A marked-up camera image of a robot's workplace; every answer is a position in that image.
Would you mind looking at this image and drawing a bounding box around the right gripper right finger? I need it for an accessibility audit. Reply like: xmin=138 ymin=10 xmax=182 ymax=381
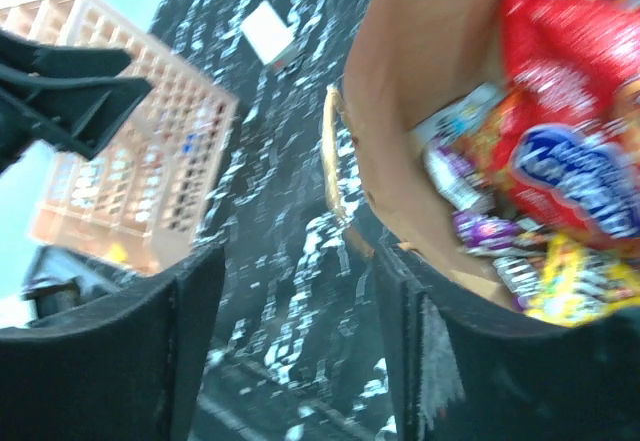
xmin=1 ymin=243 xmax=225 ymax=440

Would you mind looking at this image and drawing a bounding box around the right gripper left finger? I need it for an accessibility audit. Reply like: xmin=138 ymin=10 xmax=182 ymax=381
xmin=1 ymin=30 xmax=153 ymax=170

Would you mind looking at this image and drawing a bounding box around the red paper bag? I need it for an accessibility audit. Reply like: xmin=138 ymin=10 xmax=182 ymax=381
xmin=322 ymin=0 xmax=640 ymax=312

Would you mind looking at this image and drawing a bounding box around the yellow candy packet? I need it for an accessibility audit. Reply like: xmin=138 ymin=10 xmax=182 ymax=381
xmin=524 ymin=234 xmax=639 ymax=327

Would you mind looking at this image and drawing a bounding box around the large red snack bag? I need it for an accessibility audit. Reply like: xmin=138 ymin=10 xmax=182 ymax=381
xmin=492 ymin=0 xmax=639 ymax=258

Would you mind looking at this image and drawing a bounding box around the peach plastic organizer basket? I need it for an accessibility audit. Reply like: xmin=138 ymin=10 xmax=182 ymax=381
xmin=1 ymin=0 xmax=238 ymax=276

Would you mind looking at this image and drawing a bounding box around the small white box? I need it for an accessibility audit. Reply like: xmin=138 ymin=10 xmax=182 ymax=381
xmin=240 ymin=0 xmax=299 ymax=72

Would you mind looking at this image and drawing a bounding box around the brown candy packet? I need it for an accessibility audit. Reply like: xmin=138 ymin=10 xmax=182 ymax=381
xmin=452 ymin=211 xmax=522 ymax=256

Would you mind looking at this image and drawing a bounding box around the silver snack packet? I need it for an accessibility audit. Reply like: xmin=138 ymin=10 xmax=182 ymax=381
xmin=415 ymin=83 xmax=503 ymax=214

